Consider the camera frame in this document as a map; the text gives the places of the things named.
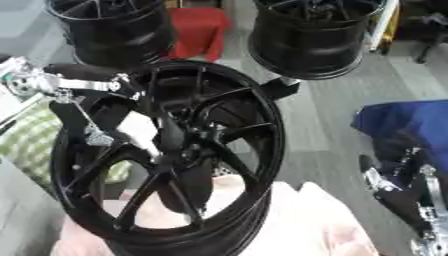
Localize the black spoked wheel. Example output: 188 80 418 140
49 59 287 256

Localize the dark office chair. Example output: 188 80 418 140
400 0 448 65

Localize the black wheel support block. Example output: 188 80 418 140
259 77 303 101

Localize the white pin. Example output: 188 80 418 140
113 111 165 162

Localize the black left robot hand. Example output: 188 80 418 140
42 62 149 148

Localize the black wheel rim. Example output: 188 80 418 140
246 0 389 81
42 0 177 69

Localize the blue fabric bundle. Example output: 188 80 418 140
348 99 448 168

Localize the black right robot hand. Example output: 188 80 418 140
357 131 448 236

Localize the red cloth-covered stand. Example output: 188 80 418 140
166 7 233 63

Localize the white and yellow frame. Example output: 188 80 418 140
367 0 405 55

